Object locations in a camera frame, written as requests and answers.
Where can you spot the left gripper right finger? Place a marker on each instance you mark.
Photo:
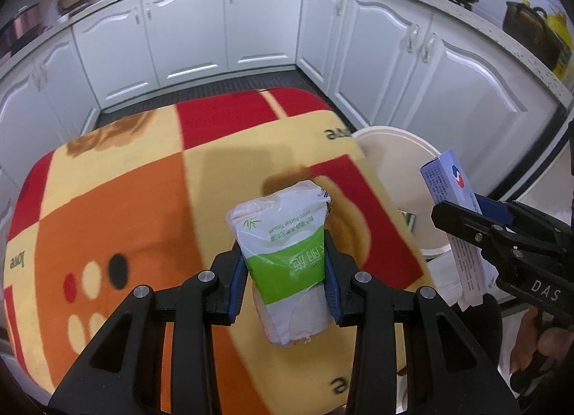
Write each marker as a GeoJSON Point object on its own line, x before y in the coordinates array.
{"type": "Point", "coordinates": [344, 304]}

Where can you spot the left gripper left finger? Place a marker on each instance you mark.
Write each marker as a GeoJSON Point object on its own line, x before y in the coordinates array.
{"type": "Point", "coordinates": [232, 272]}

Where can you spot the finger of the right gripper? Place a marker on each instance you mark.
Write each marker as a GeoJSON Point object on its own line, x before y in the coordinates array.
{"type": "Point", "coordinates": [468, 225]}
{"type": "Point", "coordinates": [495, 211]}

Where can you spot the white blue medicine box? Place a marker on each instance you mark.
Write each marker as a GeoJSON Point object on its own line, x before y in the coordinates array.
{"type": "Point", "coordinates": [446, 181]}

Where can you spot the green white tissue pack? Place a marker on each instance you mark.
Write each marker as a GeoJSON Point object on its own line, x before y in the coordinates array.
{"type": "Point", "coordinates": [281, 238]}

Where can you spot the cream round trash bin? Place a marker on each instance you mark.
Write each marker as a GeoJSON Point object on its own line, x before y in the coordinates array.
{"type": "Point", "coordinates": [397, 156]}

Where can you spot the person's right hand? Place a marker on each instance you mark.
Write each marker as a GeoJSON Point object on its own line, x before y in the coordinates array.
{"type": "Point", "coordinates": [553, 343]}

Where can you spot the red yellow patterned blanket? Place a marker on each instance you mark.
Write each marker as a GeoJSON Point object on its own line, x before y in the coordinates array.
{"type": "Point", "coordinates": [144, 200]}

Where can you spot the black clay pot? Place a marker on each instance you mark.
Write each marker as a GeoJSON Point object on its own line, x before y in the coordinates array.
{"type": "Point", "coordinates": [529, 27]}

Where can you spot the white lower cabinets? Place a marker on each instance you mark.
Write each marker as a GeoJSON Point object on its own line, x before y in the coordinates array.
{"type": "Point", "coordinates": [427, 66]}

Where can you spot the pink cooking pot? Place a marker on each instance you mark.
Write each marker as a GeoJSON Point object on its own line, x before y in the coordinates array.
{"type": "Point", "coordinates": [23, 28]}

